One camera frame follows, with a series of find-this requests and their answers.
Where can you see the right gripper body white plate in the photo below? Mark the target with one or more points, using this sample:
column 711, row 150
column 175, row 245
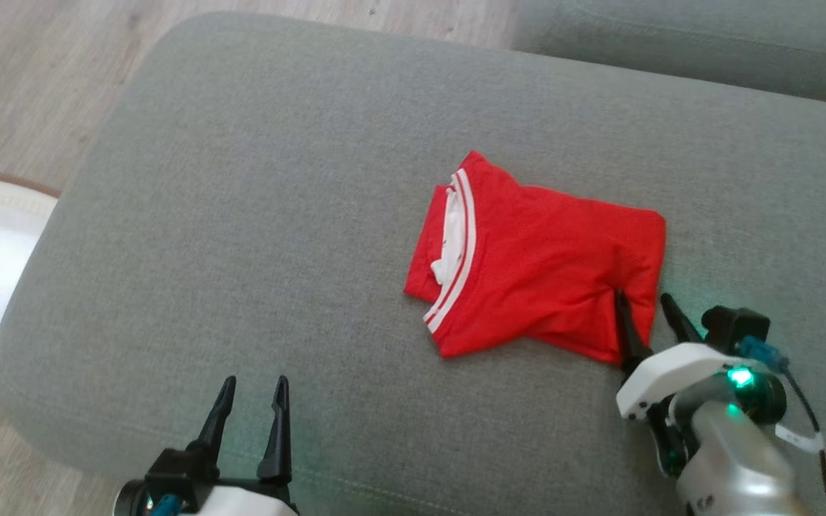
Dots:
column 664, row 376

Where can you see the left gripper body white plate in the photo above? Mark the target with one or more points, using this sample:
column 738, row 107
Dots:
column 241, row 502

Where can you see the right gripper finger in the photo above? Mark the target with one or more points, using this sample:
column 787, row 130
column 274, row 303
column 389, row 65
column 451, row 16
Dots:
column 682, row 326
column 634, row 340

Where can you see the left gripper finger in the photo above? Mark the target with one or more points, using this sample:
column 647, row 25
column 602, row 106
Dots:
column 218, row 423
column 278, row 444

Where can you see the red white sports jersey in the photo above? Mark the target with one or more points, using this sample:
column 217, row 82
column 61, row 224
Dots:
column 549, row 272

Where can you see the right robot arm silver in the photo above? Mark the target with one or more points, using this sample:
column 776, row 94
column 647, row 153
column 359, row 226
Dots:
column 736, row 466

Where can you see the large grey sofa seat cushion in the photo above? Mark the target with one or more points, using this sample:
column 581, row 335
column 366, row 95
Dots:
column 277, row 272

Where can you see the small grey sofa cushion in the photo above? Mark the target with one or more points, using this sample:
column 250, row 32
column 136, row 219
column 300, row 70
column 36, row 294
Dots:
column 707, row 43

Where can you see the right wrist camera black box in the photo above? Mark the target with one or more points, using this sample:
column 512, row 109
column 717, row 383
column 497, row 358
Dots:
column 732, row 328

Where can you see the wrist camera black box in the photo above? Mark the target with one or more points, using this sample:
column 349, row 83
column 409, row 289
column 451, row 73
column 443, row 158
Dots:
column 180, row 473
column 732, row 328

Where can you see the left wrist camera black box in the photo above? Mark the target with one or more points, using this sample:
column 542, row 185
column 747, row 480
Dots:
column 180, row 473

